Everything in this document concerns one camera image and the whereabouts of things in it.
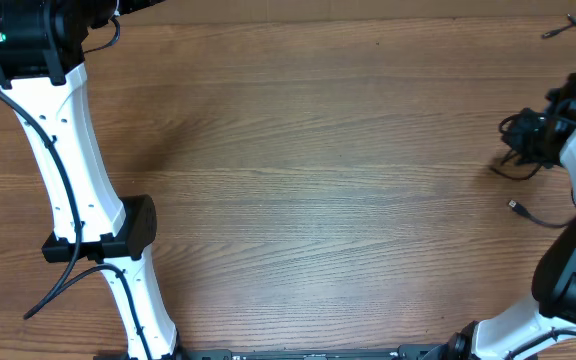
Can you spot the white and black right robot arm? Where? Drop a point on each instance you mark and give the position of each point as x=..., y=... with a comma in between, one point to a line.
x=548, y=315

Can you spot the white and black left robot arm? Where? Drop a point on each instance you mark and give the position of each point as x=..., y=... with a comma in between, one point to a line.
x=43, y=79

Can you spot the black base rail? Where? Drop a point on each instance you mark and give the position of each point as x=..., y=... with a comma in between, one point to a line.
x=403, y=352

